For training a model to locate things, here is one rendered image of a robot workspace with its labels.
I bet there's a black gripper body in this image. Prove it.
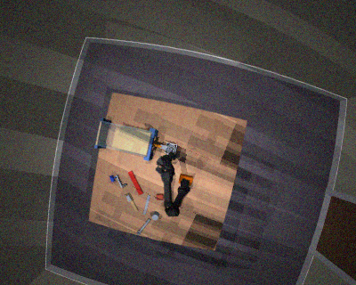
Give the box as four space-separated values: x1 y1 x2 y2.
155 152 177 174

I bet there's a grey metal crank handle with blue knob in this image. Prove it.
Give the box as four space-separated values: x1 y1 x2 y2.
109 175 127 188

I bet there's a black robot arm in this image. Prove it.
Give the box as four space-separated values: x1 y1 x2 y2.
156 155 190 216

